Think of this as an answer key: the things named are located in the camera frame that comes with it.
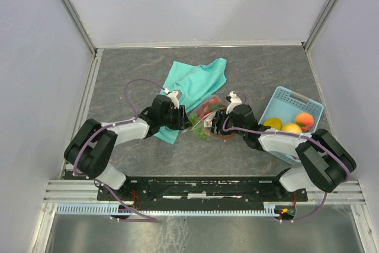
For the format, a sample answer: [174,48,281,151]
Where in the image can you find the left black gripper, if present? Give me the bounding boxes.
[159,104,193,130]

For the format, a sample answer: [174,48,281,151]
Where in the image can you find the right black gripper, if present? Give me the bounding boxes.
[204,110,245,136]

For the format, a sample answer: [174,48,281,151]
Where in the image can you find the clear zip top bag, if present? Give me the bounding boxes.
[182,95,235,142]

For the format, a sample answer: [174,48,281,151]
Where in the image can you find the fake green grapes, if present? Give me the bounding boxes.
[189,114,210,140]

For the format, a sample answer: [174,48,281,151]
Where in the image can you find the fake strawberries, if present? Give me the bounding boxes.
[196,96,226,118]

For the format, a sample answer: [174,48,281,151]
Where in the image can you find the yellow fake starfruit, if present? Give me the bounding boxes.
[263,117,282,130]

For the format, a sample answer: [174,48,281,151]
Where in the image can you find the yellow fake lemon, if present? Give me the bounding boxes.
[281,123,303,134]

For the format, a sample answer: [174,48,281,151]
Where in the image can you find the fake peach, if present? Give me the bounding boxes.
[294,113,314,132]

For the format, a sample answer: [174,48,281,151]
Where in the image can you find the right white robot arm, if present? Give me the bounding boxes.
[211,104,356,200]

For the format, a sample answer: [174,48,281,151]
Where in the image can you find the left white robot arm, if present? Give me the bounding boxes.
[63,90,192,200]

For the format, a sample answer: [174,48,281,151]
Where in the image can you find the teal t-shirt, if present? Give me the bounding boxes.
[153,58,227,146]

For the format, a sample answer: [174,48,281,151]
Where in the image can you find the light blue plastic basket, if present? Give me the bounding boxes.
[257,85,325,165]

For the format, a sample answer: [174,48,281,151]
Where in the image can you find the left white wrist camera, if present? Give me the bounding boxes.
[163,88,182,109]

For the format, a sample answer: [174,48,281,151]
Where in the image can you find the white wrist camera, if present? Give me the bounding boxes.
[163,88,182,109]
[226,91,248,114]

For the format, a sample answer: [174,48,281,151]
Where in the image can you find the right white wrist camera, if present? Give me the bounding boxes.
[226,91,248,114]

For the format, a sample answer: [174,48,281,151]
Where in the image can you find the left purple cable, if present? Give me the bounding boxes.
[72,79,168,177]

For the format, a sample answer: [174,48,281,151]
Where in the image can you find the light blue cable duct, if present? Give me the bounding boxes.
[56,203,279,217]

